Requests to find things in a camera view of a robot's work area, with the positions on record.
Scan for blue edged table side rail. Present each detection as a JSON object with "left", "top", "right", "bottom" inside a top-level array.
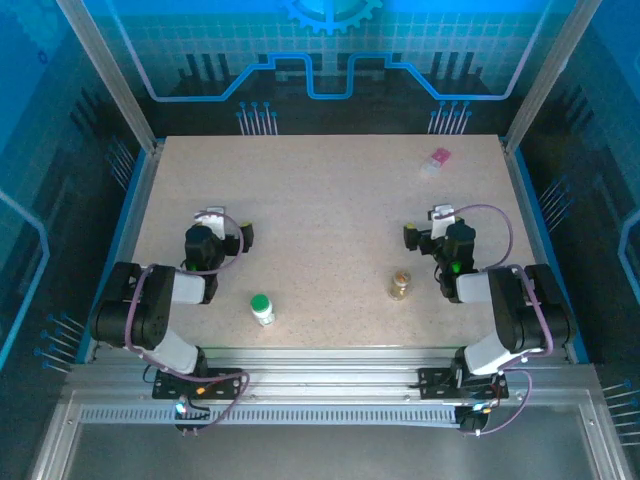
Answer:
[
  {"left": 499, "top": 137, "right": 589, "bottom": 365},
  {"left": 82, "top": 138, "right": 167, "bottom": 364}
]

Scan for grey metal panel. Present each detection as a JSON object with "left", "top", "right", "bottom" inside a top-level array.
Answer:
[{"left": 29, "top": 389, "right": 631, "bottom": 480}]

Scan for pink and clear pill organizer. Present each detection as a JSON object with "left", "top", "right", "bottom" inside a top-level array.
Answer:
[{"left": 418, "top": 147, "right": 452, "bottom": 177}]

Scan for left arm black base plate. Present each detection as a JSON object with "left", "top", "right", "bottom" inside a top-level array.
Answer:
[{"left": 152, "top": 367, "right": 244, "bottom": 401}]

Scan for amber pill bottle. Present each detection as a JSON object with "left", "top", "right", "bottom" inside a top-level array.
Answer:
[{"left": 388, "top": 268, "right": 413, "bottom": 302}]

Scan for slotted grey cable duct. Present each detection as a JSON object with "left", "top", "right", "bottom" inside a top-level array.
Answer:
[{"left": 79, "top": 405, "right": 464, "bottom": 426}]

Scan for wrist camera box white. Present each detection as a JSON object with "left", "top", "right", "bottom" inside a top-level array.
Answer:
[
  {"left": 193, "top": 206, "right": 227, "bottom": 240},
  {"left": 427, "top": 203, "right": 459, "bottom": 240}
]

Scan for aluminium frame post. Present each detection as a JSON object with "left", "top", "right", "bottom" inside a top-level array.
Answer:
[
  {"left": 54, "top": 0, "right": 166, "bottom": 151},
  {"left": 502, "top": 0, "right": 604, "bottom": 151}
]

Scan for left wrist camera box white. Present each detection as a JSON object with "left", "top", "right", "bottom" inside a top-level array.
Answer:
[{"left": 193, "top": 206, "right": 227, "bottom": 240}]

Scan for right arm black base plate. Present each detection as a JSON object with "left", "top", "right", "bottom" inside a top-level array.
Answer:
[{"left": 417, "top": 367, "right": 510, "bottom": 401}]

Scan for white pill bottle green cap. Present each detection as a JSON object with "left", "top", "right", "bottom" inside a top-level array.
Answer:
[{"left": 249, "top": 293, "right": 277, "bottom": 329}]

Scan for aluminium mounting rail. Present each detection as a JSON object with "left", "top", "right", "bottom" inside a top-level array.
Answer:
[{"left": 64, "top": 346, "right": 599, "bottom": 404}]

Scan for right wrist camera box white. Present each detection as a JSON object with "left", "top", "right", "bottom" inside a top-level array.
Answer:
[{"left": 427, "top": 203, "right": 459, "bottom": 240}]

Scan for black controller block with LED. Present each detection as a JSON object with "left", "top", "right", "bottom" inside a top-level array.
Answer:
[
  {"left": 172, "top": 393, "right": 212, "bottom": 437},
  {"left": 457, "top": 402, "right": 496, "bottom": 437}
]

